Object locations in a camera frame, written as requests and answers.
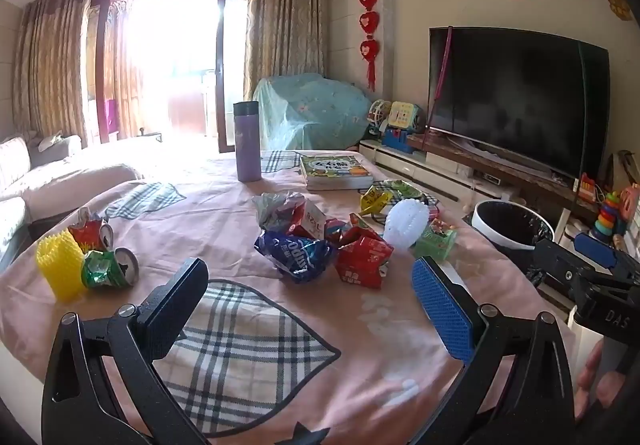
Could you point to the beige patterned curtain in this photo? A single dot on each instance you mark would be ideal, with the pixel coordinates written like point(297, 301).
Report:
point(50, 70)
point(285, 25)

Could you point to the blue toy cash register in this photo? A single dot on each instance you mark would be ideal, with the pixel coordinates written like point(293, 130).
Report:
point(397, 140)

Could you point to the black flat television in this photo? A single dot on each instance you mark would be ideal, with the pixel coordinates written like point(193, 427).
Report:
point(515, 95)

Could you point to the gold and red wall decal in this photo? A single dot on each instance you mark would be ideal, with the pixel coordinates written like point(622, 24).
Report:
point(619, 0)

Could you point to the small yellow wrapper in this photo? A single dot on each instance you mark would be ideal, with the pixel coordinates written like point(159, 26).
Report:
point(375, 200)

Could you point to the crushed red can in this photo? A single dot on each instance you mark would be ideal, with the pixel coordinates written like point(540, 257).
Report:
point(87, 232)

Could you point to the green carton box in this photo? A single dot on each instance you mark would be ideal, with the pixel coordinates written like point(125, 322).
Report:
point(436, 242)

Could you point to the thin pink stick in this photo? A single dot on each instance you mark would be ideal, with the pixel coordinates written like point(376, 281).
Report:
point(442, 60)

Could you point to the person's right hand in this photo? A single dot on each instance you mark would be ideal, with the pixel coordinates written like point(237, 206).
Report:
point(590, 375)

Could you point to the white television cabinet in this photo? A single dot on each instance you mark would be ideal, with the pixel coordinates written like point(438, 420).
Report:
point(430, 170)

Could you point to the crushed red carton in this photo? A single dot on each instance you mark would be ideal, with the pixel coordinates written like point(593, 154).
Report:
point(362, 260)

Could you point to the crushed green can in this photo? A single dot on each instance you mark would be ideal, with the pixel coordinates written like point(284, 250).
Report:
point(105, 270)

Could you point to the red toy piano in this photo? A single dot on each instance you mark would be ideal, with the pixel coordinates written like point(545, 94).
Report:
point(587, 189)

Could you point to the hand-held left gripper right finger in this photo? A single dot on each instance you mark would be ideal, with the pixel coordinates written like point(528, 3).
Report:
point(442, 310)

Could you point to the teal floral dust cover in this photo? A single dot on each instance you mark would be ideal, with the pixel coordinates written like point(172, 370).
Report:
point(310, 110)

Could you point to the red and white carton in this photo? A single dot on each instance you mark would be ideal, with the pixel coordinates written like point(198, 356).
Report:
point(307, 220)

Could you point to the white foam net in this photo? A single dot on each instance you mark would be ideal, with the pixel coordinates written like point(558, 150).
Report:
point(405, 227)

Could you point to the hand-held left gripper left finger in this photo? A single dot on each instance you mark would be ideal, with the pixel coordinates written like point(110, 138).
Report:
point(167, 312)

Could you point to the white bin with black bag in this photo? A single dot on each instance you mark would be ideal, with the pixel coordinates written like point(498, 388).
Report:
point(510, 225)

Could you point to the red heart hanging decoration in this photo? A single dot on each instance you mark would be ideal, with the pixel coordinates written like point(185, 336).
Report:
point(369, 15)

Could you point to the green children's book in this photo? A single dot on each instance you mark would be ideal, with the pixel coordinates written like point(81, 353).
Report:
point(335, 170)

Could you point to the light grey sofa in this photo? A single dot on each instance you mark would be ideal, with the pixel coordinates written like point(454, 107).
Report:
point(50, 180)

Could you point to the crumpled clear plastic bag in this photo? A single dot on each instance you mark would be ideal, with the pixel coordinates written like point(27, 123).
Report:
point(275, 210)

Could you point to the brown paper bag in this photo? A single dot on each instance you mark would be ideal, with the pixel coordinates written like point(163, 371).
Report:
point(622, 170)

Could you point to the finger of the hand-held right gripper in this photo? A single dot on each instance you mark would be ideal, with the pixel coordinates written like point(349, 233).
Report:
point(595, 251)
point(555, 260)

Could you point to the purple thermos bottle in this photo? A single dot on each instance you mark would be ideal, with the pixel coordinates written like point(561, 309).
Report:
point(247, 145)

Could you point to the blue snack bag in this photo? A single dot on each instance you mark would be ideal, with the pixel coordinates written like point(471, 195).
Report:
point(295, 257)

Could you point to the yellow foam net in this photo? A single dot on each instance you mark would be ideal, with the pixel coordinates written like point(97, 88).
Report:
point(57, 265)

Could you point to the white ball cage toy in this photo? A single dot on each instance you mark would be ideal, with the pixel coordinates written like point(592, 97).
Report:
point(378, 114)

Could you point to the pink pig toy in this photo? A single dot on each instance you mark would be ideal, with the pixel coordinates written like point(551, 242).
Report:
point(631, 205)

